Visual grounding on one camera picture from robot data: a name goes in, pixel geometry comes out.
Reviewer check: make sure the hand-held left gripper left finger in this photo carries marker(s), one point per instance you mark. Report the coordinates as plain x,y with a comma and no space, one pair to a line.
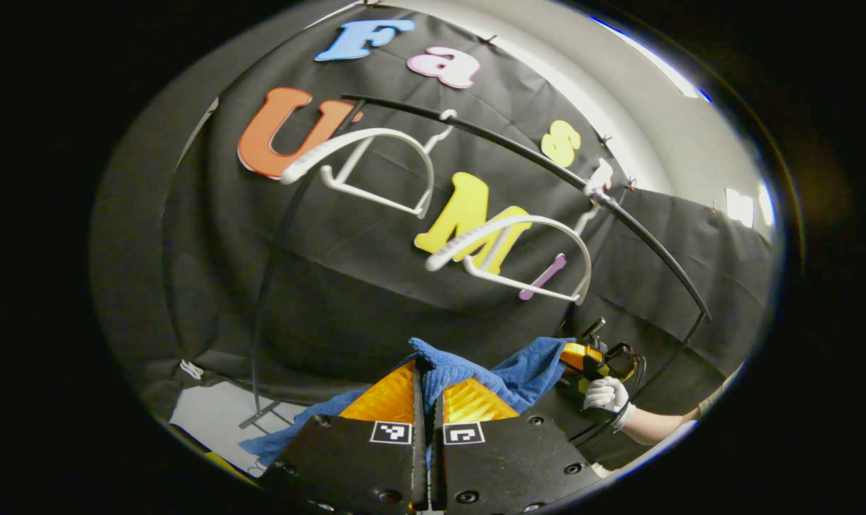
419,458

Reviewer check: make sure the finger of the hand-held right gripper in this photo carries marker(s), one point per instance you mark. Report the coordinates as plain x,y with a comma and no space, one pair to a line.
579,355

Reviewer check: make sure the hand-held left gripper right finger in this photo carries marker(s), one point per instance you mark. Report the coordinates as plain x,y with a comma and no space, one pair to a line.
438,465

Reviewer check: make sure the blue shirt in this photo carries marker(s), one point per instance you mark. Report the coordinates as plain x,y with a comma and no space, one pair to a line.
525,372

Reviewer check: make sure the white plastic hanger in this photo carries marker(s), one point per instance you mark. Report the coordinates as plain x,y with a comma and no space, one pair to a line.
347,139
490,230

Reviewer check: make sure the black clothes rack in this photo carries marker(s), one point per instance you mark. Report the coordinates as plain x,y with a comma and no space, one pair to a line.
404,107

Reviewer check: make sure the silver tape wrap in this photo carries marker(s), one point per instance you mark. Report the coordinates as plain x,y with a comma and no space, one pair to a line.
597,182

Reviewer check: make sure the black backdrop cloth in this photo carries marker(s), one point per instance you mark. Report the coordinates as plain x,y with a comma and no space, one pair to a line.
332,300

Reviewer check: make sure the large ceiling light panel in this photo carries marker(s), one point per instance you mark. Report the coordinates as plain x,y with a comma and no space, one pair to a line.
739,207

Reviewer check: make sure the small ceiling light panel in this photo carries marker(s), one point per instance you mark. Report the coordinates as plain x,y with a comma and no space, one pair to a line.
766,206

